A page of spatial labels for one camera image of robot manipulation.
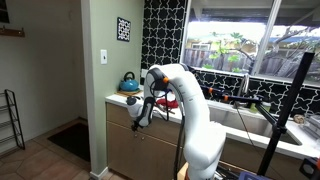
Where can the white light switch plate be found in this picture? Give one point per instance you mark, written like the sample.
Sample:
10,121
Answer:
104,57

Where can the black box with orange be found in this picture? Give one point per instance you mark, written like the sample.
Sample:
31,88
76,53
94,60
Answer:
310,168

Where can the black boom bar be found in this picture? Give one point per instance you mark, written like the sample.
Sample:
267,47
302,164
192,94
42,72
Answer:
240,99

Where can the black metal shoe rack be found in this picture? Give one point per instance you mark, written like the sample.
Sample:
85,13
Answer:
19,123

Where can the green sponge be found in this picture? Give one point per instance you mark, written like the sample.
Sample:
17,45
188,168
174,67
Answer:
256,107

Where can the white kitchen countertop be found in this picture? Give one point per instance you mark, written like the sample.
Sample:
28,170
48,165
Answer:
115,98

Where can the gray dish rack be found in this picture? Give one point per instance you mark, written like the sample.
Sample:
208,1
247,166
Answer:
313,126

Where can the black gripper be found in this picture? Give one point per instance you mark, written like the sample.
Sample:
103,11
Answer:
135,126

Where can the steel faucet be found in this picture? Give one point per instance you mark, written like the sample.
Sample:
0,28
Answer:
245,83

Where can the wooden coat hook rail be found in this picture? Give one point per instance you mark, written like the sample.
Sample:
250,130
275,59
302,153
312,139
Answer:
11,32

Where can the wooden trivet board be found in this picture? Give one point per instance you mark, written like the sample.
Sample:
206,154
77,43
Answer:
125,93

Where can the steel kitchen sink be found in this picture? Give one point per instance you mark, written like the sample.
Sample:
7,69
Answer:
253,125

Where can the blue kettle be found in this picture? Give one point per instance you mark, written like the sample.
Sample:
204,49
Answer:
129,86

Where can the white wall outlet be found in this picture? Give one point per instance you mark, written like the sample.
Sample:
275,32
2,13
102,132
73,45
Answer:
144,73

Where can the orange clamp knob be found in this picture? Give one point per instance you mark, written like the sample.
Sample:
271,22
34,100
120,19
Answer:
210,90
226,98

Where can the dark picture frame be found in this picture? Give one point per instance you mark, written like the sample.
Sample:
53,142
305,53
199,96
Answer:
4,11

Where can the brown scrubber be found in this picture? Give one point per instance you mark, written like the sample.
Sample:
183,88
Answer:
299,118

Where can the white framed window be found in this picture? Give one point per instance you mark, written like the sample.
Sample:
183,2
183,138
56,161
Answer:
266,33

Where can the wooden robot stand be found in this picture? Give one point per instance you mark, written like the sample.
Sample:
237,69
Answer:
182,171

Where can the light wood kitchen cabinet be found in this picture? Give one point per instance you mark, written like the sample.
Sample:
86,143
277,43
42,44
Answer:
150,156

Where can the red cloth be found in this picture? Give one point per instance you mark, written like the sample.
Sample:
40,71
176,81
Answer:
169,103

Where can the blue device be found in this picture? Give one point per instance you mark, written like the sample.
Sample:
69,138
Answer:
250,176

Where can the black stand pole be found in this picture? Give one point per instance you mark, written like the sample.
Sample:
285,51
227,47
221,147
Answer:
287,110

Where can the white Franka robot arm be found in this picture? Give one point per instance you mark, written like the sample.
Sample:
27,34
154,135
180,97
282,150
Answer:
200,116

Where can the light wood cabinet drawer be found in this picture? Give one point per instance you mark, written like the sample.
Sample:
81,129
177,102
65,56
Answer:
116,115

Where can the dark bordered floor rug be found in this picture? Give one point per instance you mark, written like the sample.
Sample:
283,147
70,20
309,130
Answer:
71,141

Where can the black white wall picture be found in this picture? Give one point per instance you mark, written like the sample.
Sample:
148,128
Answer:
123,29

